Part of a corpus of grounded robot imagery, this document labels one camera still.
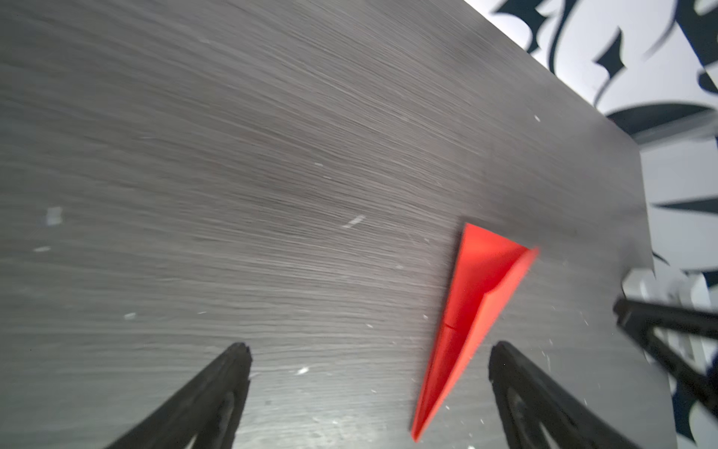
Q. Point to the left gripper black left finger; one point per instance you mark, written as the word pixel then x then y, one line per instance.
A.
pixel 204 413

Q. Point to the white rectangular box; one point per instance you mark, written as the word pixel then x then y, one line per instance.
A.
pixel 668 286

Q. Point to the red square paper sheet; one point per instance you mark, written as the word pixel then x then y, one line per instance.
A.
pixel 487 271

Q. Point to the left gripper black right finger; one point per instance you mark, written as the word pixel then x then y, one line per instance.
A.
pixel 536 412

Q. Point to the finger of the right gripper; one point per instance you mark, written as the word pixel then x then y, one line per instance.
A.
pixel 639 320

